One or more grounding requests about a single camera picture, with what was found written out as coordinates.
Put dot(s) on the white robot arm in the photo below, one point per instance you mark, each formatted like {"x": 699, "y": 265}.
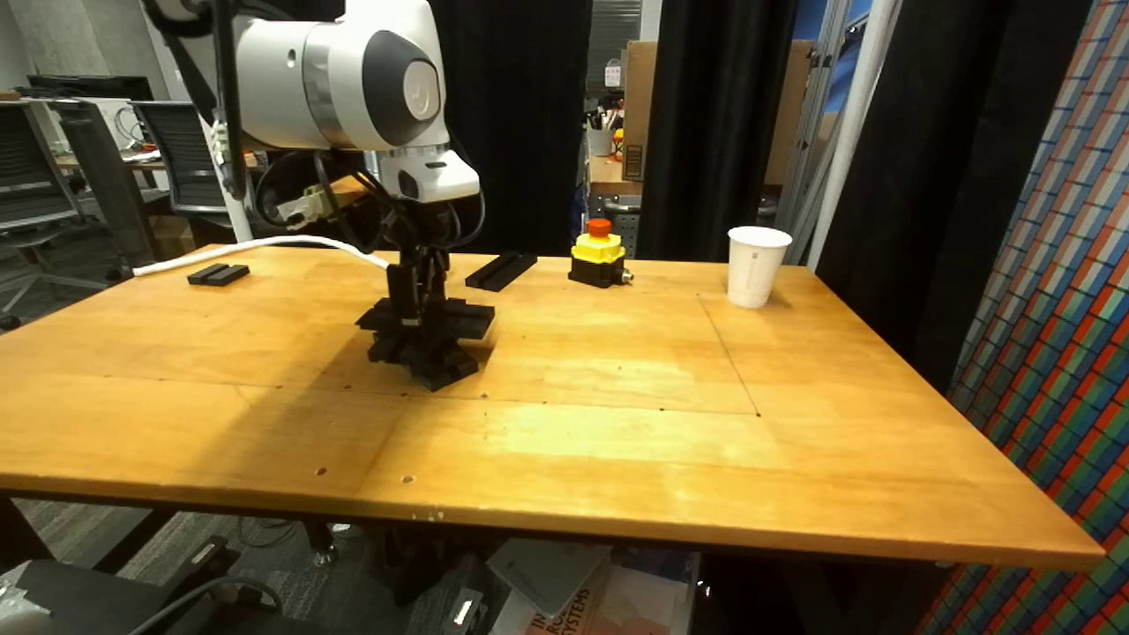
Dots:
{"x": 319, "y": 82}

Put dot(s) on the multicolour patterned backdrop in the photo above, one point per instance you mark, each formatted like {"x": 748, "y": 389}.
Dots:
{"x": 1060, "y": 355}

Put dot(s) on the white metal pole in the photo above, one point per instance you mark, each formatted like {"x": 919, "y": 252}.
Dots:
{"x": 236, "y": 198}

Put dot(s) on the white paper cup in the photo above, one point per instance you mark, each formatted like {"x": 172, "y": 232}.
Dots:
{"x": 759, "y": 269}

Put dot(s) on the small black slotted block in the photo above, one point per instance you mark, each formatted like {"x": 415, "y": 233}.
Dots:
{"x": 216, "y": 273}

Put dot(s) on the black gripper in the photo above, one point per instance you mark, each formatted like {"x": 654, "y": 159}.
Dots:
{"x": 420, "y": 233}

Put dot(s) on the brown cardboard box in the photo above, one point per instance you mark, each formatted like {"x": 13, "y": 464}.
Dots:
{"x": 641, "y": 106}

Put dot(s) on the black curtain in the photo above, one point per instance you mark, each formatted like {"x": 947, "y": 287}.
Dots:
{"x": 954, "y": 176}
{"x": 719, "y": 119}
{"x": 531, "y": 119}

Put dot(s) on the white vertical post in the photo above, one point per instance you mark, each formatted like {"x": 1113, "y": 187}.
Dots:
{"x": 851, "y": 119}

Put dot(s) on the yellow emergency stop button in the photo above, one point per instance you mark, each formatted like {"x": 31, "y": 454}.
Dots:
{"x": 598, "y": 252}

